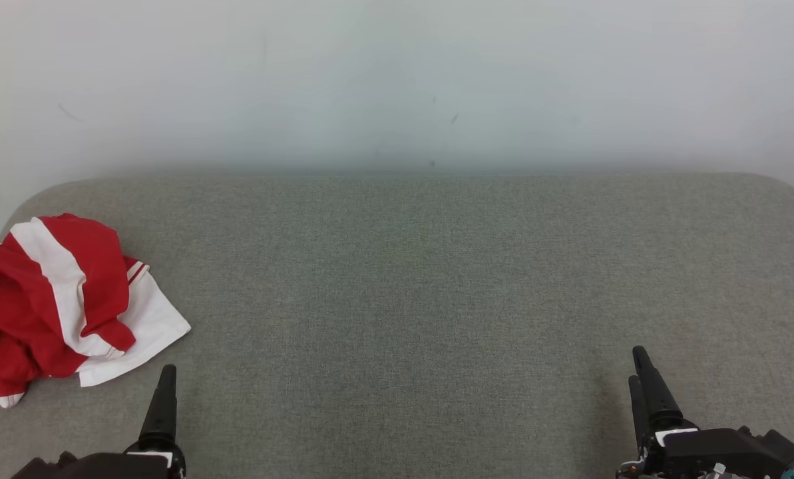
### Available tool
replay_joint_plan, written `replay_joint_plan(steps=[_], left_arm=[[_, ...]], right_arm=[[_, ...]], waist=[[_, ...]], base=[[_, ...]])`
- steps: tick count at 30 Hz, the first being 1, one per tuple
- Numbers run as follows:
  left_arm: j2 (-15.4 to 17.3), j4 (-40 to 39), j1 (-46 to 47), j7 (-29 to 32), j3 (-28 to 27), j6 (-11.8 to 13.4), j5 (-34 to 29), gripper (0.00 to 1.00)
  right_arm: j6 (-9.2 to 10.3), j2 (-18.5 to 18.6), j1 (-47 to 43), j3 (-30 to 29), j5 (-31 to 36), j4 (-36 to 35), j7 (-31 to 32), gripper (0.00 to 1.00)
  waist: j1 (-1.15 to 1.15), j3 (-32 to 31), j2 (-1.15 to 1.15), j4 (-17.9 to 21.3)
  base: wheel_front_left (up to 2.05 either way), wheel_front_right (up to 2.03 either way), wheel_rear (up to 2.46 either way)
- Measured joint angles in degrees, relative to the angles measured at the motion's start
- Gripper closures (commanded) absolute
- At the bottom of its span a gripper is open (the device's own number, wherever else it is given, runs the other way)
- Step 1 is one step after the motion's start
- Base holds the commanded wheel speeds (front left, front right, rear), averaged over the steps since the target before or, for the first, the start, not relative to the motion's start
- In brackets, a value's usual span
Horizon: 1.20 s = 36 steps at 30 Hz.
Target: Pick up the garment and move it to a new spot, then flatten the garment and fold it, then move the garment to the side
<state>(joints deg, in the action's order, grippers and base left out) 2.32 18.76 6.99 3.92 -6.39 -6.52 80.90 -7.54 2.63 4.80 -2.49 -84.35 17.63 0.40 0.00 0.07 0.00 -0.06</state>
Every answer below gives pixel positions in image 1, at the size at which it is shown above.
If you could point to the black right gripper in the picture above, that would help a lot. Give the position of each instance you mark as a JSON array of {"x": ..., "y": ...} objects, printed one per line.
[{"x": 709, "y": 456}]

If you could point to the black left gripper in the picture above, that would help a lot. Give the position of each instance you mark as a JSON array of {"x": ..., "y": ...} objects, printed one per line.
[{"x": 124, "y": 467}]

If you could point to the red jersey white sleeves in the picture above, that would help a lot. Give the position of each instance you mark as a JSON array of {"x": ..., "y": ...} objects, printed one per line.
[{"x": 150, "y": 326}]

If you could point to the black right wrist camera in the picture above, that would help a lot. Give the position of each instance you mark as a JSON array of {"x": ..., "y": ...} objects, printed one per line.
[{"x": 781, "y": 449}]

